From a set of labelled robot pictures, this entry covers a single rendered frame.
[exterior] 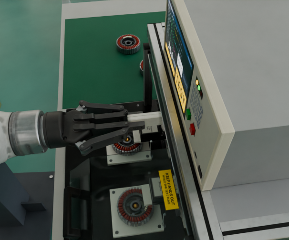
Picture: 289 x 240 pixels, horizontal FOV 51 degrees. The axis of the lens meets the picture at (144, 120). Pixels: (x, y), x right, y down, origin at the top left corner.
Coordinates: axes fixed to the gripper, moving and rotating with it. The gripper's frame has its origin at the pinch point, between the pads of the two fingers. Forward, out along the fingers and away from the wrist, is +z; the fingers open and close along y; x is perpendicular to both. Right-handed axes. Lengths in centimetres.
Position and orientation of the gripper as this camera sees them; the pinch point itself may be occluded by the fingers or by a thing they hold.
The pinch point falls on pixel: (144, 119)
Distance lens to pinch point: 63.7
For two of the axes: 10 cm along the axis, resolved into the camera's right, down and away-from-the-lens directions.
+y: 1.3, 7.9, -6.0
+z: 9.9, -1.1, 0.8
